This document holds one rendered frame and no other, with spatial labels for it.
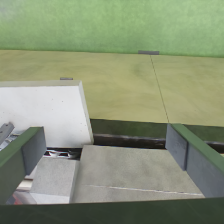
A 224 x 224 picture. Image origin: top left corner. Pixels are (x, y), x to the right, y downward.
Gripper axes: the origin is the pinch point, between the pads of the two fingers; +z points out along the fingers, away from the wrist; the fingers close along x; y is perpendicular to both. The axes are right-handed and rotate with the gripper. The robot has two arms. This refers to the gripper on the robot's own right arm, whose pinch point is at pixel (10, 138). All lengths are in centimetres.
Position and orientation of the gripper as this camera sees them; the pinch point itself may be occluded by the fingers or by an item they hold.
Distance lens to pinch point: 53.0
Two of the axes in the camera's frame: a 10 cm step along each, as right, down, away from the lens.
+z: 0.8, -6.4, 7.6
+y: -10.0, -0.7, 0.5
